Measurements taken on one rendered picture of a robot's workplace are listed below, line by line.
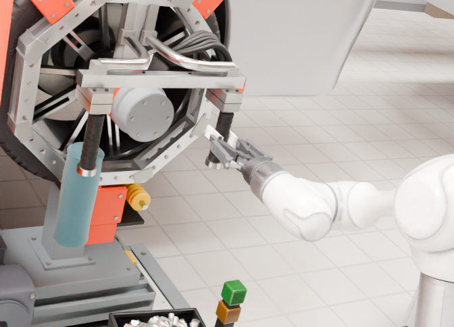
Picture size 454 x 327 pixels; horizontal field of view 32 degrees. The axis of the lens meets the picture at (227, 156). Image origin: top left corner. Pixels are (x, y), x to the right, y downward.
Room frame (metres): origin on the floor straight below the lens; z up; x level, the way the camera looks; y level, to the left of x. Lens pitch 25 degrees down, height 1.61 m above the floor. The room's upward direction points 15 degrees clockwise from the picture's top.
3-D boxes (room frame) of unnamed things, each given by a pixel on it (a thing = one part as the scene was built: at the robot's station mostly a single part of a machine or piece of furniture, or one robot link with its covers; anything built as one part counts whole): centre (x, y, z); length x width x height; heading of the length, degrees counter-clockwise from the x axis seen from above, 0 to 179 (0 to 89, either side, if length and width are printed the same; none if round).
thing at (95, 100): (1.60, 0.32, 0.93); 0.09 x 0.05 x 0.05; 37
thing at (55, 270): (2.00, 0.41, 0.32); 0.40 x 0.30 x 0.28; 127
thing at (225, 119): (1.78, 0.03, 0.83); 0.04 x 0.04 x 0.16
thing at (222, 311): (1.42, -0.09, 0.59); 0.04 x 0.04 x 0.04; 37
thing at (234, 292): (1.42, -0.09, 0.64); 0.04 x 0.04 x 0.04; 37
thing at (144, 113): (1.81, 0.26, 0.85); 0.21 x 0.14 x 0.14; 37
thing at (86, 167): (1.57, 0.30, 0.83); 0.04 x 0.04 x 0.16
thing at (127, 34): (1.70, 0.31, 1.03); 0.19 x 0.18 x 0.11; 37
